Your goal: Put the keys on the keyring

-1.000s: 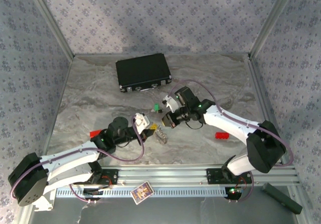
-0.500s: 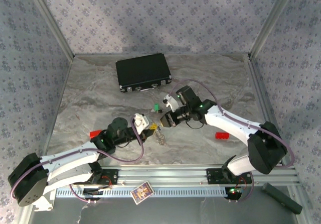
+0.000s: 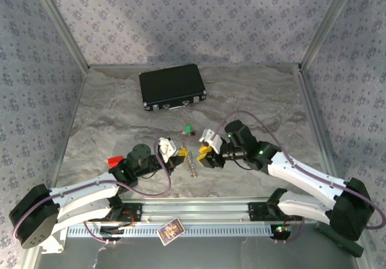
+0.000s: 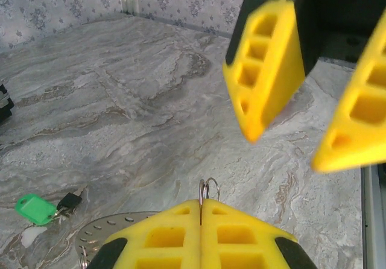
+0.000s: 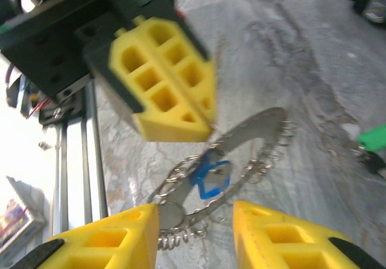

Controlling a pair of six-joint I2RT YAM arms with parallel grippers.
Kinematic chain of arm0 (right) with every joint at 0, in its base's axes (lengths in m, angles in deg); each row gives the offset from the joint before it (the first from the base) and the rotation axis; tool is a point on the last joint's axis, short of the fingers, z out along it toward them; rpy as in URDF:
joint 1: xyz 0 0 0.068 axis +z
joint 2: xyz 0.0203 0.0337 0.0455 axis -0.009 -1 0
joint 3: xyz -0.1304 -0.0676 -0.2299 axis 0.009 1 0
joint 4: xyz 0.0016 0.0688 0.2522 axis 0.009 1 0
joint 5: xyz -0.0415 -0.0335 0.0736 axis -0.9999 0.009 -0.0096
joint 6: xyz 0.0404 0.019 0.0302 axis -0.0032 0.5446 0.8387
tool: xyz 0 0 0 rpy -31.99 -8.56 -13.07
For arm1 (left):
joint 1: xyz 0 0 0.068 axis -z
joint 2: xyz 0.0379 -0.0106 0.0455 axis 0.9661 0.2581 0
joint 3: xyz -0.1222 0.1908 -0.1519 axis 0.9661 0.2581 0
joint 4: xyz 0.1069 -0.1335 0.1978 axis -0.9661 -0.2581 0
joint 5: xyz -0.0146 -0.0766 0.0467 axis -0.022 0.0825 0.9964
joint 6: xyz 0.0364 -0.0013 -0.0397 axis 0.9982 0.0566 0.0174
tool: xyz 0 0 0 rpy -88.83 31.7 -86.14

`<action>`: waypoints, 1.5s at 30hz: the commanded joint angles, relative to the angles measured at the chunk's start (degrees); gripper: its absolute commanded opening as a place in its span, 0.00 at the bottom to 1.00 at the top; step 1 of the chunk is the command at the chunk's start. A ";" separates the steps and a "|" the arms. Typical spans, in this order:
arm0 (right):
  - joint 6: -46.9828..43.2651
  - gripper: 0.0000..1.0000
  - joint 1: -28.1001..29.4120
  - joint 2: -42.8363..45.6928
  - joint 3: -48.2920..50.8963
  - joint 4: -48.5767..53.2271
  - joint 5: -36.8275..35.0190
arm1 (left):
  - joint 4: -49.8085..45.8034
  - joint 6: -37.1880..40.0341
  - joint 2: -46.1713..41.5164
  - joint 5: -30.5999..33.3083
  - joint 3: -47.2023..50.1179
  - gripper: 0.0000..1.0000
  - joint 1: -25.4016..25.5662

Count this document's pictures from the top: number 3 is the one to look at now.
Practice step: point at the aluminium frame corner post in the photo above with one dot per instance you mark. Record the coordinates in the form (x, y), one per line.
(325, 24)
(63, 27)

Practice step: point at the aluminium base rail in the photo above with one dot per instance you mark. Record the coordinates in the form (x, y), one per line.
(196, 210)

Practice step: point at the aluminium frame floor rail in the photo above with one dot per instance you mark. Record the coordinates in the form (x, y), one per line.
(64, 136)
(316, 115)

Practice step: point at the playing card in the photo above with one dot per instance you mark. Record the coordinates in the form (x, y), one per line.
(170, 231)

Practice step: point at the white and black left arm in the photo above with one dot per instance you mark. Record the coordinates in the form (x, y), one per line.
(81, 199)

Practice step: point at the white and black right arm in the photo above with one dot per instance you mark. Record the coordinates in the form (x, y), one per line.
(301, 172)

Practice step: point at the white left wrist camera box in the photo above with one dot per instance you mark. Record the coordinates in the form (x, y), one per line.
(168, 149)

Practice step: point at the black rectangular bar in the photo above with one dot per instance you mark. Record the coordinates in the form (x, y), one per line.
(340, 240)

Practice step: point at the green-headed key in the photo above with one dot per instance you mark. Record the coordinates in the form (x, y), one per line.
(188, 129)

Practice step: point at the clear plastic bag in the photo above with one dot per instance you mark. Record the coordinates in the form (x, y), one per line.
(191, 167)

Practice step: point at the red toy brick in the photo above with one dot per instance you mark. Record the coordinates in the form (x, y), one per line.
(115, 161)

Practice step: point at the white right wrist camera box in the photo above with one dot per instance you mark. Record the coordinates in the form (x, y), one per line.
(212, 140)

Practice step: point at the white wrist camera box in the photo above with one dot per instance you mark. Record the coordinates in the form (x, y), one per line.
(212, 140)
(168, 149)

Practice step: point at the black hard case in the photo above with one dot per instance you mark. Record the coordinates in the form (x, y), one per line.
(172, 85)

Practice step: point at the small controller board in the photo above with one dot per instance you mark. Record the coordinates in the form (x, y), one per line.
(116, 230)
(283, 229)

